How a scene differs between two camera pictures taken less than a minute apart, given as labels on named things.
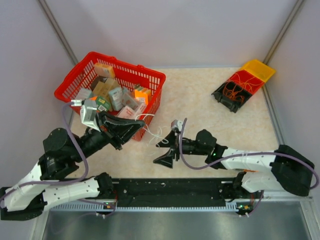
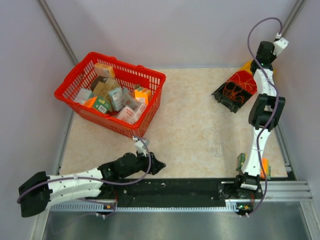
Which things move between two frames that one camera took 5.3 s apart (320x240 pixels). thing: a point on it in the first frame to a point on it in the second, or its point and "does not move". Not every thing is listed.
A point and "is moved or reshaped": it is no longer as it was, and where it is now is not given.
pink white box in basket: x=130 y=112 does not move
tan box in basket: x=103 y=88 does not move
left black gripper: x=118 y=134 to x=155 y=165
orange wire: x=249 y=83 does not move
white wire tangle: x=164 y=140 is moved or reshaped
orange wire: x=232 y=90 does not move
